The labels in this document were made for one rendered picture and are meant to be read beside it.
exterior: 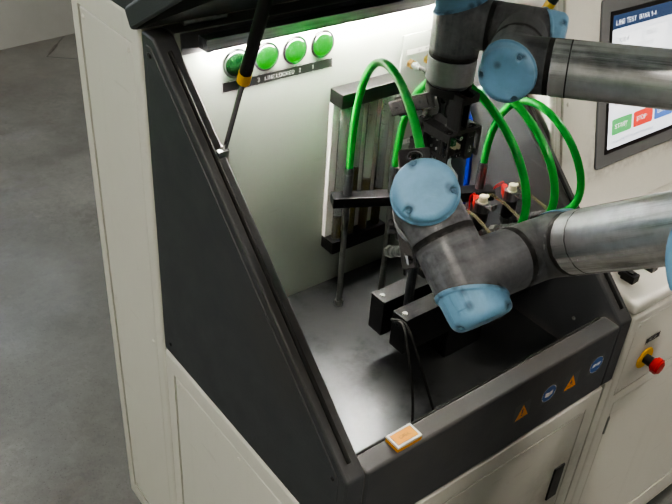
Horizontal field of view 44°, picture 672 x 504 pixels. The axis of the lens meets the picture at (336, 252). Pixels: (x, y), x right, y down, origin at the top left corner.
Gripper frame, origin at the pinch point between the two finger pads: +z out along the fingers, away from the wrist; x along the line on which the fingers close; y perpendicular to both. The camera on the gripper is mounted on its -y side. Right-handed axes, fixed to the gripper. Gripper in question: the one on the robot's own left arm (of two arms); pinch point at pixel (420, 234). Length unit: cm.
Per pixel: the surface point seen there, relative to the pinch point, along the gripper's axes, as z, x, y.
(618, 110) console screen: 44, 46, -28
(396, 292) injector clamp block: 31.9, -4.9, 3.8
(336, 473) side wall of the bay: 3.7, -17.7, 33.1
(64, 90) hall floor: 281, -164, -164
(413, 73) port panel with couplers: 35, 5, -40
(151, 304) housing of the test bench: 38, -53, -2
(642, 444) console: 91, 49, 42
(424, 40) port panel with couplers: 31, 8, -45
